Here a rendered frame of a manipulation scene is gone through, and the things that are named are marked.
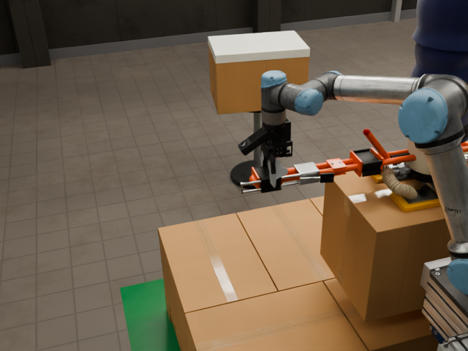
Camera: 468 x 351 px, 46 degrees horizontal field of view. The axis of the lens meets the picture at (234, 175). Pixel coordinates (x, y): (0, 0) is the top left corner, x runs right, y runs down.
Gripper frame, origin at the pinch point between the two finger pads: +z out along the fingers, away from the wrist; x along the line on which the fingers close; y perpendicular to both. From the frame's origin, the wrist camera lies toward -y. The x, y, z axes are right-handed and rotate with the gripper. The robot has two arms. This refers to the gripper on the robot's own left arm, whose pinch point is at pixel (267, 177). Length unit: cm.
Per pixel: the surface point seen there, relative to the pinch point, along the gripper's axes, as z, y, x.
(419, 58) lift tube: -34, 50, 0
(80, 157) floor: 117, -74, 263
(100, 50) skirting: 111, -42, 521
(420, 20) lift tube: -46, 49, 1
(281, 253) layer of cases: 66, 19, 39
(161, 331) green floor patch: 119, -38, 61
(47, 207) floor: 117, -97, 196
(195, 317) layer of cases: 65, -27, 11
